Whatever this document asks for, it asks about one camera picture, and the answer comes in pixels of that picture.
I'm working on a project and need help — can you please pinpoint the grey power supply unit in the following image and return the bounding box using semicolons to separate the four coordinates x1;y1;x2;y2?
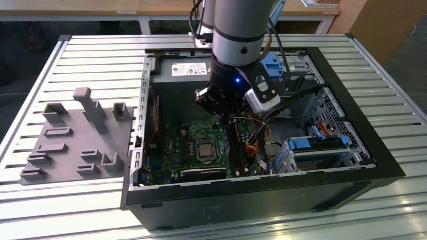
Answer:
150;58;218;120

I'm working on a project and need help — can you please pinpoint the blue disk carrier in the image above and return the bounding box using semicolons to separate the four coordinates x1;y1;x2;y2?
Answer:
261;54;284;82
285;136;350;151

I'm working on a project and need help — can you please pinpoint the green motherboard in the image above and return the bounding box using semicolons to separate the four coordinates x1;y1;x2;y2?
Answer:
141;119;268;186

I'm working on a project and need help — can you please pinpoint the silver CPU in socket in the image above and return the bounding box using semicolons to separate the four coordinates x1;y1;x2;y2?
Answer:
194;138;218;164

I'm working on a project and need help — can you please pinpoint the silver metal drive cage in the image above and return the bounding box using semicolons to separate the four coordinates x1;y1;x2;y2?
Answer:
258;53;326;106

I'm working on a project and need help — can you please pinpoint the black graphics card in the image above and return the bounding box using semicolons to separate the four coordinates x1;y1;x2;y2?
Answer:
178;166;228;181

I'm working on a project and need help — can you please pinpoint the pale blue teach pendant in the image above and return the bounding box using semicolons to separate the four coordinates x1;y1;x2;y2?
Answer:
270;0;286;23

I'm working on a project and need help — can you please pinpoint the black open PC case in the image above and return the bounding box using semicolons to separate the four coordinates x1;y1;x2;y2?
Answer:
118;46;406;232

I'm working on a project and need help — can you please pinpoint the grey parts rack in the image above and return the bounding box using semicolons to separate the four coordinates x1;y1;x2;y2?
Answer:
18;87;138;187

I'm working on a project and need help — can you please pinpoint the brown wooden cabinet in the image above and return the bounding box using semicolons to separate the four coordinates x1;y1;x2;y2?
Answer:
326;0;427;66

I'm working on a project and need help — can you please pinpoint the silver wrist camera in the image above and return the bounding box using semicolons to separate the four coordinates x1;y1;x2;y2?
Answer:
244;73;284;116

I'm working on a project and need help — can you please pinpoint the orange wire bundle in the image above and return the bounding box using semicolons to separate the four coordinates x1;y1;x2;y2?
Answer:
244;116;272;159

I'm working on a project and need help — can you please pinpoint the black cable in case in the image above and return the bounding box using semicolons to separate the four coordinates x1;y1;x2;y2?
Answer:
262;86;322;122

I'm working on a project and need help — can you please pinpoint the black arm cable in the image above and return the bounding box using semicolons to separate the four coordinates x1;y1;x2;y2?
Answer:
264;14;309;95

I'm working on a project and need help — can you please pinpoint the red data cable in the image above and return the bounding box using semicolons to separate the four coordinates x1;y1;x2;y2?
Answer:
314;123;336;139

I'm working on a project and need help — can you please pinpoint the wooden desk with white frame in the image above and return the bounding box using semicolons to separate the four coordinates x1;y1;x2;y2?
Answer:
0;0;341;35

